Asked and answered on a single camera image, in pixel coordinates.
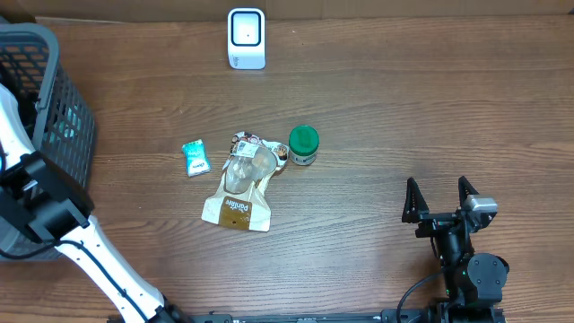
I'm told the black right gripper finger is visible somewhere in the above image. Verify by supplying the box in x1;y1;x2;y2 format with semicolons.
457;176;479;211
402;177;430;223

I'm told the green lid jar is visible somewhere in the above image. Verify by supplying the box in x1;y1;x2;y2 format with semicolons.
288;125;319;166

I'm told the brown bread pouch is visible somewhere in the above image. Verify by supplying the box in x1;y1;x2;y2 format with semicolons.
202;131;290;232

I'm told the teal gum packet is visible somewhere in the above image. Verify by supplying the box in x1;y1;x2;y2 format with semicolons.
182;139;211;177

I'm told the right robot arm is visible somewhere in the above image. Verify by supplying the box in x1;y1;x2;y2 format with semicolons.
395;176;509;323

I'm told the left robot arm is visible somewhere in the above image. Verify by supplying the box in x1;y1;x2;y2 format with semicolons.
1;87;189;322

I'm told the white barcode scanner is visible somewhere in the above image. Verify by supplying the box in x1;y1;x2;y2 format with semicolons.
227;7;266;70

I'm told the grey plastic shopping basket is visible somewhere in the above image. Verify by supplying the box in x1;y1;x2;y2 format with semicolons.
1;23;96;261

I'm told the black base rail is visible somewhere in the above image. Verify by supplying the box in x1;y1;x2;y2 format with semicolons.
189;309;507;323

